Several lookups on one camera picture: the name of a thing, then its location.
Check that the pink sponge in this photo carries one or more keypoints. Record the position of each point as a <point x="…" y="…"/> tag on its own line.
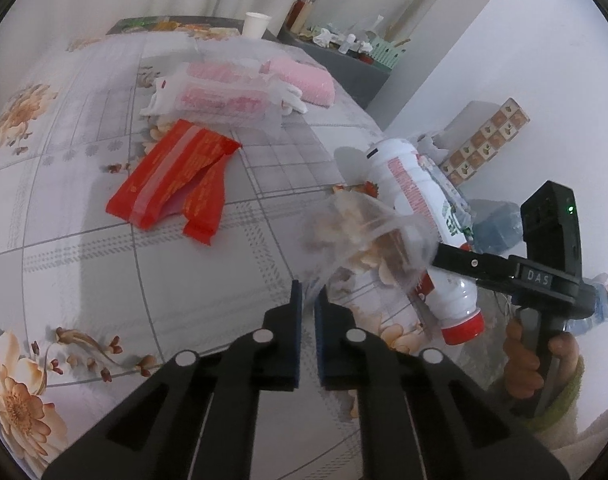
<point x="304" y="80"/>

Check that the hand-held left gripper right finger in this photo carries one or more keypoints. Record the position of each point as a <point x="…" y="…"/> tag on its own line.
<point x="321" y="335"/>

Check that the white plastic bag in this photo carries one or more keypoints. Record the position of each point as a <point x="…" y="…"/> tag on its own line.
<point x="223" y="95"/>

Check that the white bottle red cap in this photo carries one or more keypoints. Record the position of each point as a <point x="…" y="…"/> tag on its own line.
<point x="459" y="305"/>

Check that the large red wrapper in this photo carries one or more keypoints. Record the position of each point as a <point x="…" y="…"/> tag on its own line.
<point x="168" y="170"/>

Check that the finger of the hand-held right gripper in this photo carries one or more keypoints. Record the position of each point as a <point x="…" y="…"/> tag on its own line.
<point x="474" y="265"/>

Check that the crumpled white tissue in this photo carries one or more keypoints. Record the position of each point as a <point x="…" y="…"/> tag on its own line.
<point x="321" y="37"/>

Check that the tile pattern storage box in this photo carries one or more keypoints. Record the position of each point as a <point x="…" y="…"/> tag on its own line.
<point x="489" y="145"/>

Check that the blue water jug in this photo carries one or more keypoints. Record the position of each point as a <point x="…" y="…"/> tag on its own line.
<point x="499" y="230"/>

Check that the white paper cup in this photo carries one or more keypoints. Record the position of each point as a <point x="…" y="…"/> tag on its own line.
<point x="256" y="25"/>

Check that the clear plastic bag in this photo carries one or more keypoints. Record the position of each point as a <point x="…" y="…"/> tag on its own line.
<point x="364" y="240"/>

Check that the green patterned box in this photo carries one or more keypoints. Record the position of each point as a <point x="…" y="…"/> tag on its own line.
<point x="389" y="52"/>

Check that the grey side table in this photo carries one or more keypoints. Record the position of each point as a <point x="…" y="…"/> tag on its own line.
<point x="344" y="72"/>

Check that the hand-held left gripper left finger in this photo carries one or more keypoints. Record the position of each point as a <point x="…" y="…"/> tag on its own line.
<point x="296" y="320"/>

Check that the person's right hand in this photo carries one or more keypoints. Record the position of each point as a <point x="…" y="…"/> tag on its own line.
<point x="521" y="370"/>

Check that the pile of snack packets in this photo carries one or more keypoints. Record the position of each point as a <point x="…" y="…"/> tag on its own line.
<point x="173" y="26"/>

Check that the white printed package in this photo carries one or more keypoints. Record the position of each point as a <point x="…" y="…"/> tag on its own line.
<point x="451" y="205"/>

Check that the floral tablecloth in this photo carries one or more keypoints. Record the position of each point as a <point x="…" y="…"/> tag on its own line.
<point x="108" y="285"/>

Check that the small red wrapper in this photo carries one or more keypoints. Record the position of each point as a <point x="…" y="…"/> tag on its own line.
<point x="203" y="210"/>

